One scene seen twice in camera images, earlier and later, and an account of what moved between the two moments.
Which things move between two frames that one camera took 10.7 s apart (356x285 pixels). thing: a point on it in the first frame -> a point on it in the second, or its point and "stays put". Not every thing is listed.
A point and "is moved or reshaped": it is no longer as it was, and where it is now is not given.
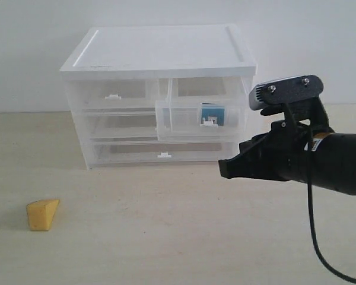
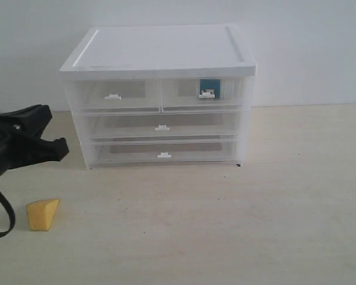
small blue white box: (212, 115) -> (209, 88)
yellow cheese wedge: (40, 214) stays put
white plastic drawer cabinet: (149, 95) stays put
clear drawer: (203, 109) is moved or reshaped
